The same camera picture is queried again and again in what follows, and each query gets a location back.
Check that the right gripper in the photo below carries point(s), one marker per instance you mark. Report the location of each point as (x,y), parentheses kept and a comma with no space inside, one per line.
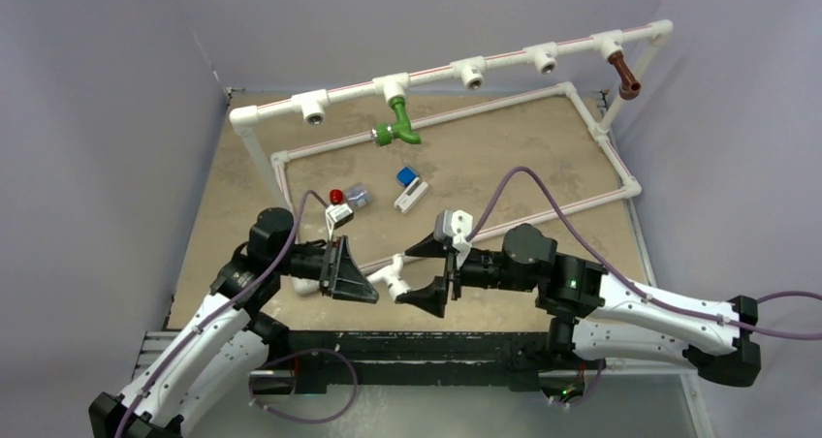
(431,298)

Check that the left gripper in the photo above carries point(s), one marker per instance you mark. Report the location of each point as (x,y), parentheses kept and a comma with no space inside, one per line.
(342,279)

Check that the white water faucet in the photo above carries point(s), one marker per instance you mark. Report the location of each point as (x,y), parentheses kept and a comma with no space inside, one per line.
(390,275)

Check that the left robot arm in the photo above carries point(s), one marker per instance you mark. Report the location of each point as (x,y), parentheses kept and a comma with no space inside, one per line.
(229,336)

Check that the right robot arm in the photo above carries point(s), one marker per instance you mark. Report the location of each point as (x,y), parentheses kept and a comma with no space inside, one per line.
(594,315)

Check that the green water faucet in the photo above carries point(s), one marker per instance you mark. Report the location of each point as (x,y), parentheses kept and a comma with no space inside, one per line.
(400,129)

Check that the brown water faucet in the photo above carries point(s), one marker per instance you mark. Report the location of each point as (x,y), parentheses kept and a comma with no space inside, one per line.
(629,86)

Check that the black faucet red knob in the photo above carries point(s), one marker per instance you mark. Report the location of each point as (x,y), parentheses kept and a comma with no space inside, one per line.
(336,197)

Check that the white pipe frame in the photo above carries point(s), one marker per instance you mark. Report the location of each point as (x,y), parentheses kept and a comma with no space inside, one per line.
(639,46)

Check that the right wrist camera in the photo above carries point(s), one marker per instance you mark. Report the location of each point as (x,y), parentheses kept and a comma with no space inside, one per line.
(452,228)

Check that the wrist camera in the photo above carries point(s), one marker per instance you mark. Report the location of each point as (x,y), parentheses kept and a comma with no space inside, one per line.
(336,216)
(452,228)

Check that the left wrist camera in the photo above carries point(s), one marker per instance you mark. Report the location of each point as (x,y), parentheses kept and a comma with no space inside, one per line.
(336,216)

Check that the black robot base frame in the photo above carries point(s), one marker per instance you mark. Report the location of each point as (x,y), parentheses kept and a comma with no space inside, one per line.
(310,361)

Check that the white faucet blue handle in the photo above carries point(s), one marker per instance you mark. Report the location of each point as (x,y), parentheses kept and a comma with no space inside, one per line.
(414,188)

